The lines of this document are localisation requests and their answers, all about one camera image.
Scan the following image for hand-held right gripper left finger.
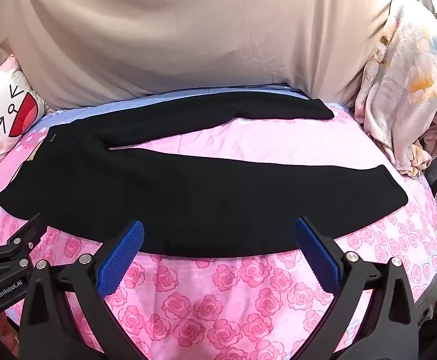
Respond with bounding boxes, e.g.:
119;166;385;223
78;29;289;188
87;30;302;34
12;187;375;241
19;220;145;360

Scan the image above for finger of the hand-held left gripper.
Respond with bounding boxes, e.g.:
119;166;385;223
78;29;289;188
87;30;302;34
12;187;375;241
0;213;49;271

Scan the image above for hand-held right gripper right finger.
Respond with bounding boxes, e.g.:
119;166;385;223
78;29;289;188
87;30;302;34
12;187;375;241
294;216;420;360

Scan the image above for black pants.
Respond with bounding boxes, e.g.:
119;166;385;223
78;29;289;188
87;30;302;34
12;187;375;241
0;91;408;259

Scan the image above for pink floral bed sheet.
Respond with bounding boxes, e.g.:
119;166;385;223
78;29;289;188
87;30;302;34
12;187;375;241
0;82;437;360

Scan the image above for cartoon face pillow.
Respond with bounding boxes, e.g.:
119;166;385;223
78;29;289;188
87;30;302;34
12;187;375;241
0;54;47;166

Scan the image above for pale floral fleece blanket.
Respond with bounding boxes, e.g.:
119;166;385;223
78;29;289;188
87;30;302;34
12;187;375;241
354;0;437;179

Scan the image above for beige cloth cover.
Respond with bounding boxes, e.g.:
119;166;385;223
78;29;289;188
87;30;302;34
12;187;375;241
0;0;403;111

